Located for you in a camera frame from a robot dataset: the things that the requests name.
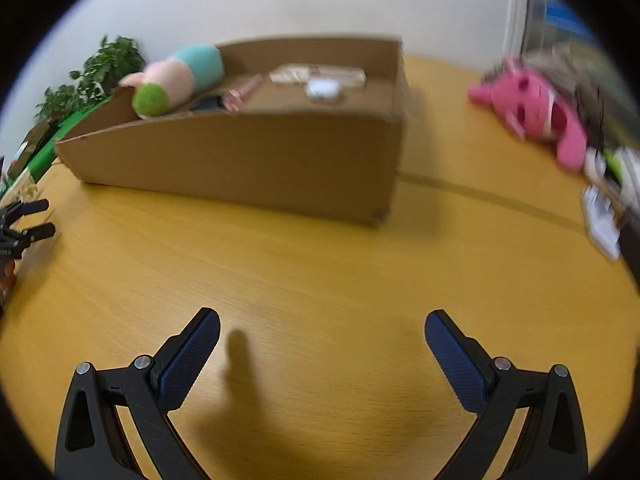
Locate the cream phone case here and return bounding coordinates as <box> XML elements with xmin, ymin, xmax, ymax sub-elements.
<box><xmin>269</xmin><ymin>63</ymin><xmax>367</xmax><ymax>93</ymax></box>

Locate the brown cardboard box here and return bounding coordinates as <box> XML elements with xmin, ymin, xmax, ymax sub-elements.
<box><xmin>54</xmin><ymin>35</ymin><xmax>412</xmax><ymax>227</ymax></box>

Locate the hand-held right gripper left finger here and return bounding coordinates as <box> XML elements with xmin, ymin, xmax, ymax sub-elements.
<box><xmin>55</xmin><ymin>307</ymin><xmax>222</xmax><ymax>480</ymax></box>

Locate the green potted plant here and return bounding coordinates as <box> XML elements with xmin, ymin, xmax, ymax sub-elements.
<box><xmin>36</xmin><ymin>35</ymin><xmax>146</xmax><ymax>123</ymax></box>

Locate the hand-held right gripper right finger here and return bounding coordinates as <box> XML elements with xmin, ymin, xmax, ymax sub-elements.
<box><xmin>424</xmin><ymin>310</ymin><xmax>588</xmax><ymax>480</ymax></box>

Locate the green box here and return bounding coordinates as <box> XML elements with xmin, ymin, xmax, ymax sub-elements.
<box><xmin>27</xmin><ymin>97</ymin><xmax>118</xmax><ymax>181</ymax></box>

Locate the pink lollipop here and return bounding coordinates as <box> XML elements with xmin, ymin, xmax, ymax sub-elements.
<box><xmin>223</xmin><ymin>74</ymin><xmax>265</xmax><ymax>110</ymax></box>

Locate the glass partition with blue stripe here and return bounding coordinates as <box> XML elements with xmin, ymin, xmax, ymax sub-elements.
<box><xmin>525</xmin><ymin>0</ymin><xmax>608</xmax><ymax>91</ymax></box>

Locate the beige bag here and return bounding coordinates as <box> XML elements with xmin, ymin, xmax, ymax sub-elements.
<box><xmin>520</xmin><ymin>45</ymin><xmax>631</xmax><ymax>128</ymax></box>

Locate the white earbuds case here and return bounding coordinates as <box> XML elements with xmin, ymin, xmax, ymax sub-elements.
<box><xmin>305</xmin><ymin>78</ymin><xmax>345</xmax><ymax>103</ymax></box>

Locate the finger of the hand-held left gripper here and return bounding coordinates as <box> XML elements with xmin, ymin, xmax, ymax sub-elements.
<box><xmin>0</xmin><ymin>199</ymin><xmax>50</xmax><ymax>222</ymax></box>
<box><xmin>0</xmin><ymin>223</ymin><xmax>56</xmax><ymax>261</ymax></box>

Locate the teal and pink plush toy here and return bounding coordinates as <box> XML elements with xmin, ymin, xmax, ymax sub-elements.
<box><xmin>119</xmin><ymin>44</ymin><xmax>224</xmax><ymax>120</ymax></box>

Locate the white panda plush toy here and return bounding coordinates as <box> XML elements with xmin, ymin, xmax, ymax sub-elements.
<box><xmin>585</xmin><ymin>147</ymin><xmax>640</xmax><ymax>196</ymax></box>

